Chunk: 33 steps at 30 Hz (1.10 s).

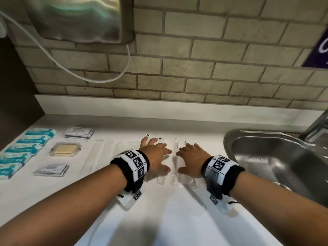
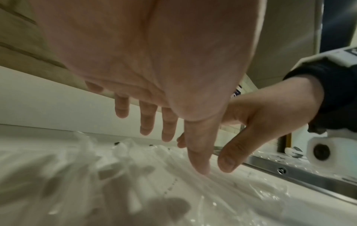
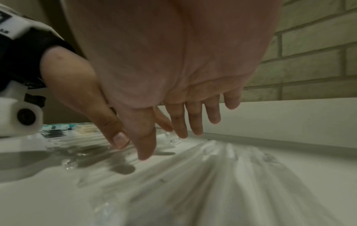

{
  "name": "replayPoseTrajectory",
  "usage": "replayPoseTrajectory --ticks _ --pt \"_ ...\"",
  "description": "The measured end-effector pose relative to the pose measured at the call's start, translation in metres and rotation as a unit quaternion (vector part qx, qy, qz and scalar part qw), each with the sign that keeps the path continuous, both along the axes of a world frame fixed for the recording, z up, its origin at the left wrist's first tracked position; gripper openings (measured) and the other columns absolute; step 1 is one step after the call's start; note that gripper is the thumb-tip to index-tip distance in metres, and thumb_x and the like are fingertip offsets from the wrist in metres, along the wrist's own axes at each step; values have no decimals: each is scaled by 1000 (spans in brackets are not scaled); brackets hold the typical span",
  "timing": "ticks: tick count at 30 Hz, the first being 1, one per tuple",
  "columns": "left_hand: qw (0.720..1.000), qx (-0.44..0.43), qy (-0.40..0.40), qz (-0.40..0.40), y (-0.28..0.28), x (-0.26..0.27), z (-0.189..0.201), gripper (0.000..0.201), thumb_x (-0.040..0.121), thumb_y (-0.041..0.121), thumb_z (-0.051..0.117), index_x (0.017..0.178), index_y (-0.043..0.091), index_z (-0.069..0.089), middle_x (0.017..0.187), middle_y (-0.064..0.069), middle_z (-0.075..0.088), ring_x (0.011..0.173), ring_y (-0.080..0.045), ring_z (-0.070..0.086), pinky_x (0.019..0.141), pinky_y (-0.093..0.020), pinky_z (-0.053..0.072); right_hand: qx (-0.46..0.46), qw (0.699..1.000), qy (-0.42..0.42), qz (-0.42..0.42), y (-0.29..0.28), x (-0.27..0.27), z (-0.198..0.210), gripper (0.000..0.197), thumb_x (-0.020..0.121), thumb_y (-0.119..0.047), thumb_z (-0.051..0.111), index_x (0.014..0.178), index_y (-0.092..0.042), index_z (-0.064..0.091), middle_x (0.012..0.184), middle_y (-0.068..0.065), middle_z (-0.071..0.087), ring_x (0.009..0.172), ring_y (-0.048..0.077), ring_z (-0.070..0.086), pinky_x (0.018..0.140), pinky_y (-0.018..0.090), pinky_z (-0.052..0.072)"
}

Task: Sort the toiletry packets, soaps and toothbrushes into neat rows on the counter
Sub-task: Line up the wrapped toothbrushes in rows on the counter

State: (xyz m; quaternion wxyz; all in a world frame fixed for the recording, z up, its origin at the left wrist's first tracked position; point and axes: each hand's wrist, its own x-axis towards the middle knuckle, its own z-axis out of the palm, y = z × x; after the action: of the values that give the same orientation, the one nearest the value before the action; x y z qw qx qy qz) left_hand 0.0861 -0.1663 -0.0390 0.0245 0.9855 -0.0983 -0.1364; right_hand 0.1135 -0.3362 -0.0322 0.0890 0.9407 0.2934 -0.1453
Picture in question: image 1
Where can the steel faucet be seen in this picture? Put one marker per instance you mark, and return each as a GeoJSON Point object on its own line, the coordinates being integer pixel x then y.
{"type": "Point", "coordinates": [316, 128]}

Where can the person's right forearm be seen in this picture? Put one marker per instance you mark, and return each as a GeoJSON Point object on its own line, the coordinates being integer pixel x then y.
{"type": "Point", "coordinates": [282, 212]}

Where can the person's left forearm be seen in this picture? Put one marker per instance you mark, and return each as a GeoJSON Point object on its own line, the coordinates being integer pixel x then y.
{"type": "Point", "coordinates": [64, 210]}

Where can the person's left hand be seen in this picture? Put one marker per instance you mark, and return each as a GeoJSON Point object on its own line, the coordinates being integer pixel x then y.
{"type": "Point", "coordinates": [153, 158]}

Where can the row of teal wipe packets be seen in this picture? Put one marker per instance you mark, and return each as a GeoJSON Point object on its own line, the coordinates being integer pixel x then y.
{"type": "Point", "coordinates": [23, 151]}

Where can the steel sink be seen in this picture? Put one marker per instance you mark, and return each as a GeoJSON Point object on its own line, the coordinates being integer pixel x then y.
{"type": "Point", "coordinates": [276, 161]}

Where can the purple wall sign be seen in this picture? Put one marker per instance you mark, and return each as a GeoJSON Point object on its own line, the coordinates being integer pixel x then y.
{"type": "Point", "coordinates": [319, 51]}

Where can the person's right hand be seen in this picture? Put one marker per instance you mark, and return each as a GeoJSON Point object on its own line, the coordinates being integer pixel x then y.
{"type": "Point", "coordinates": [194, 161]}

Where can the stack of toothpaste sachets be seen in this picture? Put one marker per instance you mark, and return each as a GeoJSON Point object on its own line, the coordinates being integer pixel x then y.
{"type": "Point", "coordinates": [51, 169]}

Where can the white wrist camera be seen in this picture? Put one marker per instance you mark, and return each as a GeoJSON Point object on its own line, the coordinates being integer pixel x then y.
{"type": "Point", "coordinates": [221, 206]}
{"type": "Point", "coordinates": [129, 199]}

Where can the stack of white wipe sachets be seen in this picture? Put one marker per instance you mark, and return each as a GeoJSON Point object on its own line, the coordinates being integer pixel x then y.
{"type": "Point", "coordinates": [78, 132]}

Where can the steel wall dispenser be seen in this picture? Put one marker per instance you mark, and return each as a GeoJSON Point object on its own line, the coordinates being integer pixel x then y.
{"type": "Point", "coordinates": [77, 20]}

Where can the stack of yellow soap packets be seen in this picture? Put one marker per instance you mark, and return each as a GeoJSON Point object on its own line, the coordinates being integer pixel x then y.
{"type": "Point", "coordinates": [65, 149]}

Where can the black wristband with marker tags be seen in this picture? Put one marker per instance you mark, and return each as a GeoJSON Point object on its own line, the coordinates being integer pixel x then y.
{"type": "Point", "coordinates": [223, 174]}
{"type": "Point", "coordinates": [133, 166]}

